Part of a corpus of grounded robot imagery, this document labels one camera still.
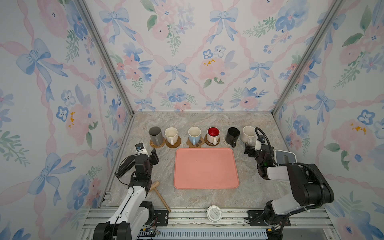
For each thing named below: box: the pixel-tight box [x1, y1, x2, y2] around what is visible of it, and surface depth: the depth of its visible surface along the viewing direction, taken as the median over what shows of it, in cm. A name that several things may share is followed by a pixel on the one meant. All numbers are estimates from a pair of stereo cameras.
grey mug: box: [148, 126, 164, 146], surface depth 95 cm
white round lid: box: [206, 205, 222, 223], surface depth 71 cm
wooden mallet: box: [149, 180, 171, 213], surface depth 84 cm
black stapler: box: [114, 154, 136, 178], surface depth 88 cm
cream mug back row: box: [164, 127, 178, 146], surface depth 96 cm
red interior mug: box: [207, 126, 221, 146], surface depth 100 cm
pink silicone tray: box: [173, 147, 240, 190], surface depth 94 cm
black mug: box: [225, 127, 240, 148], surface depth 98 cm
